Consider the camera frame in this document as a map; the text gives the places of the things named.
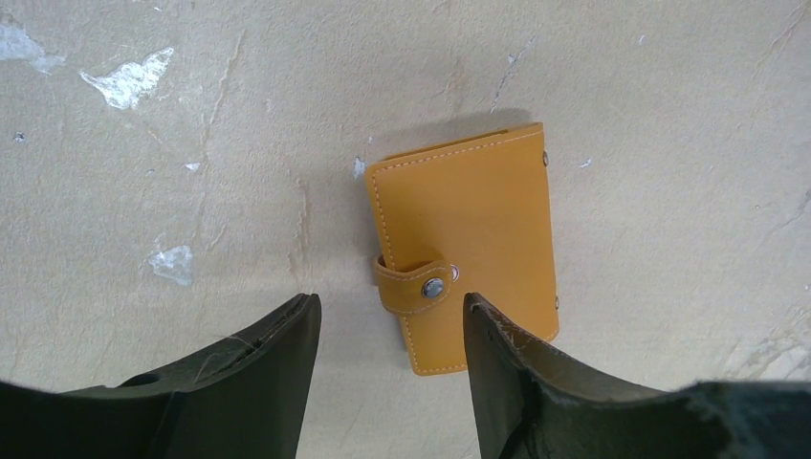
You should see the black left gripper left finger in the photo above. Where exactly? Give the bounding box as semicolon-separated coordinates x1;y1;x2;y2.
1;294;321;458

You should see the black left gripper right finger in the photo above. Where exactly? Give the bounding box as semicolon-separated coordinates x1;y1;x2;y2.
463;294;810;458

